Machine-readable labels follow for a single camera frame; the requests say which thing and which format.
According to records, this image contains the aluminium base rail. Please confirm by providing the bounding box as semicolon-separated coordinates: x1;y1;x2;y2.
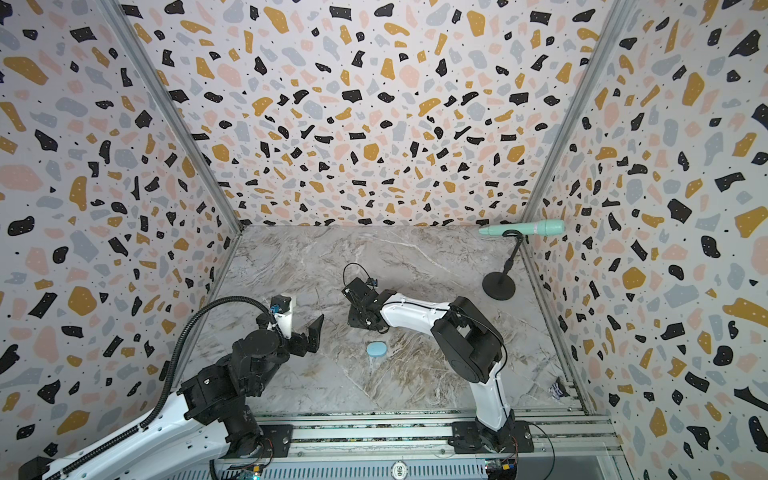
107;410;631;480

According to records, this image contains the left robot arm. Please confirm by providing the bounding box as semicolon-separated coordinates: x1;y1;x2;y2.
18;315;324;479

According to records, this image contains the small packet right wall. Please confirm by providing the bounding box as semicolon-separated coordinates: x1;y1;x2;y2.
549;378;571;399

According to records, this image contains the blue earbud charging case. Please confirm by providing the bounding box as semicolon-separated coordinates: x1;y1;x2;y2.
366;341;388;358

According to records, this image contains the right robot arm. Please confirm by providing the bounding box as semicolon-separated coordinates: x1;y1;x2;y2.
342;278;514;452

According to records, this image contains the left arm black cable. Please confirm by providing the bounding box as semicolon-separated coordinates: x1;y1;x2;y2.
44;296;274;480

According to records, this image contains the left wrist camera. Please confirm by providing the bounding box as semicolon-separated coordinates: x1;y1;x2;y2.
270;295;294;339

